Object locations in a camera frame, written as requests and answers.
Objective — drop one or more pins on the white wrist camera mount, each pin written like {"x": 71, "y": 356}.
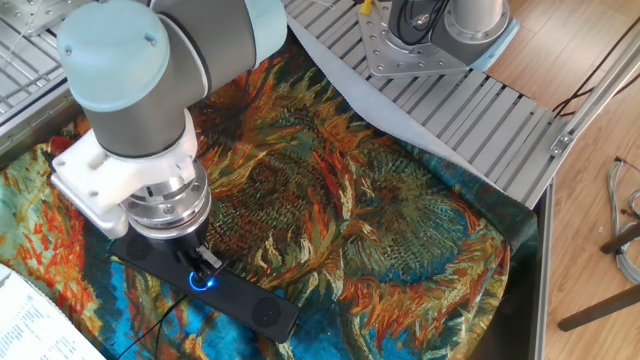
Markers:
{"x": 100, "y": 185}

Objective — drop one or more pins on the dark wooden furniture leg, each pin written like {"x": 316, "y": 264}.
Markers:
{"x": 622, "y": 239}
{"x": 600, "y": 307}

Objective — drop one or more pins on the silver mounting plate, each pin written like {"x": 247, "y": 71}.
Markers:
{"x": 35, "y": 12}
{"x": 385, "y": 55}

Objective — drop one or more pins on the black bar speaker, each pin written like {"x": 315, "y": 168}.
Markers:
{"x": 240, "y": 300}

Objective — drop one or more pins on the sunflower painting cloth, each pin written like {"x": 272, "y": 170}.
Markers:
{"x": 375, "y": 225}

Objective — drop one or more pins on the aluminium frame beam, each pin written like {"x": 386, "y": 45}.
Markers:
{"x": 595, "y": 100}
{"x": 542, "y": 275}

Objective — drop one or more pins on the small yellow object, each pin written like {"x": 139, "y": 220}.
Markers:
{"x": 366, "y": 7}

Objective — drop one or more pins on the white printed paper sheet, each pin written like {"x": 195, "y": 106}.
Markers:
{"x": 35, "y": 325}

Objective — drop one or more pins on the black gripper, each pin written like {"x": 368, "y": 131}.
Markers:
{"x": 177, "y": 247}

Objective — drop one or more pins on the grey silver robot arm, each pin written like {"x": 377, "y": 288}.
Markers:
{"x": 150, "y": 90}

